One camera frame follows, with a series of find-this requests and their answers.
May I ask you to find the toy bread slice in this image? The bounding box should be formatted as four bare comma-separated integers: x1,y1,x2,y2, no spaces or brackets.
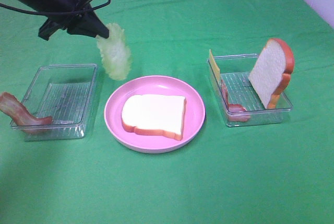
248,38,295,109
121,94,187,141

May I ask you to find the yellow toy cheese slice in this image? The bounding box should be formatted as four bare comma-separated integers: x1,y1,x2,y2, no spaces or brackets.
209,49,221,85

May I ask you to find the toy bacon strip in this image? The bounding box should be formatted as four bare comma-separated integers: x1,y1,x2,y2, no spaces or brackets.
220,78,250,122
1,92,53,126

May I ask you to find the green toy lettuce leaf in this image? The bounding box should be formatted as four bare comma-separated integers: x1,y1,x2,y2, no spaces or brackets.
96,23,132,80

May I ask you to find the clear right plastic tray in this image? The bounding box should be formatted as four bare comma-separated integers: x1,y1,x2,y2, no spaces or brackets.
207,53,293,127

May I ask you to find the clear left plastic tray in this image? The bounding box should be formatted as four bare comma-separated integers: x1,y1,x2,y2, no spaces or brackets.
10,64,98,141

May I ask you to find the pink round plate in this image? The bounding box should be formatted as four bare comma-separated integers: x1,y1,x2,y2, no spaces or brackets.
104,75,206,154

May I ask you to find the clear plastic tray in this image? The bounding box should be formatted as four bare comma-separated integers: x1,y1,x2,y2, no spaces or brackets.
10,64,98,141
207,53,293,127

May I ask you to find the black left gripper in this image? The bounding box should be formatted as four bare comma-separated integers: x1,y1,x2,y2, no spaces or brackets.
39,0,109,40

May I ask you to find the green tablecloth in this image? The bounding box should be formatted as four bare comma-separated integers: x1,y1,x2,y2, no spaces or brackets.
1,0,333,223

